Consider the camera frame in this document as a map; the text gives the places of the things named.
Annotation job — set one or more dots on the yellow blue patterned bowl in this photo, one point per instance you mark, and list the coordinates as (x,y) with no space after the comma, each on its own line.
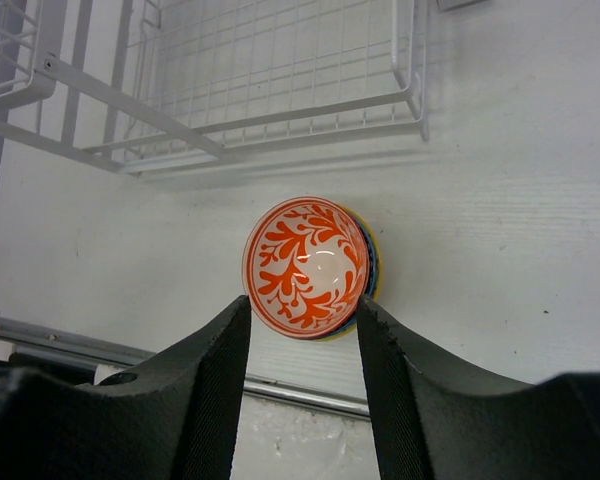
(375,260)

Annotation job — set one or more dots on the white wire dish rack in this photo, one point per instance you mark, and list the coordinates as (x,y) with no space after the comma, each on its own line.
(137,86)

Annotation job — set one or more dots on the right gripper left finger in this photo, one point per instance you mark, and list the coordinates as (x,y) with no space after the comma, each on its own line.
(173,416)

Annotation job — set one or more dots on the orange floral patterned bowl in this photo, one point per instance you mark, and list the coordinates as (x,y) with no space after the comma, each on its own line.
(306,263)

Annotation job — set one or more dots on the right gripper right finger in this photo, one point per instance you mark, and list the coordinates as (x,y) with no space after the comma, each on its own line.
(435,415)

